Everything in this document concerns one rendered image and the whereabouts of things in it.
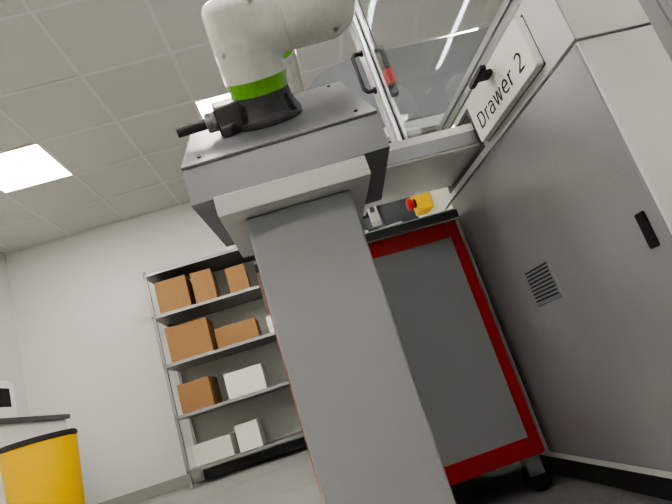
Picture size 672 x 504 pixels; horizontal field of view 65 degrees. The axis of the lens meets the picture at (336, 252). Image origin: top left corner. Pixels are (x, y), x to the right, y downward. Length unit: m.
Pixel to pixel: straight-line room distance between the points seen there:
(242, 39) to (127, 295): 5.02
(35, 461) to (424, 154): 2.74
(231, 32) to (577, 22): 0.61
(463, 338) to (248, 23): 0.91
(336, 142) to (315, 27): 0.23
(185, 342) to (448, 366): 4.01
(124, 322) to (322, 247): 5.03
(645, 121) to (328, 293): 0.58
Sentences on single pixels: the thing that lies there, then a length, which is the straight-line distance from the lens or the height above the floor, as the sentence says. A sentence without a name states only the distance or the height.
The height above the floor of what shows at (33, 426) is 0.83.
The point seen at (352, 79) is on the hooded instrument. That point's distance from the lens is 2.50.
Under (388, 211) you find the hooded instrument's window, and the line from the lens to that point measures 2.25.
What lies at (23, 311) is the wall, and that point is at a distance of 6.36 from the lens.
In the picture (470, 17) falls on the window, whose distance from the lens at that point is 1.35.
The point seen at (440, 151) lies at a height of 0.84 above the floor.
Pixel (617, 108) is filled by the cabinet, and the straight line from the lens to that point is 0.98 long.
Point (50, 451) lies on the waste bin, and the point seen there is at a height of 0.55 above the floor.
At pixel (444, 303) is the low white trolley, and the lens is 1.45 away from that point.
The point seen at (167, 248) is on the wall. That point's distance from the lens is 5.93.
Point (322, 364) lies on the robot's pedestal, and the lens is 0.91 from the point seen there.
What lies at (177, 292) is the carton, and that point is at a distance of 5.31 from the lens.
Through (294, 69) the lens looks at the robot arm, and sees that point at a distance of 1.60.
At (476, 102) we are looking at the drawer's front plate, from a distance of 1.30.
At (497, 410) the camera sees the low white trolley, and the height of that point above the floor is 0.22.
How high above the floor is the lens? 0.38
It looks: 14 degrees up
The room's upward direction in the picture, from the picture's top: 18 degrees counter-clockwise
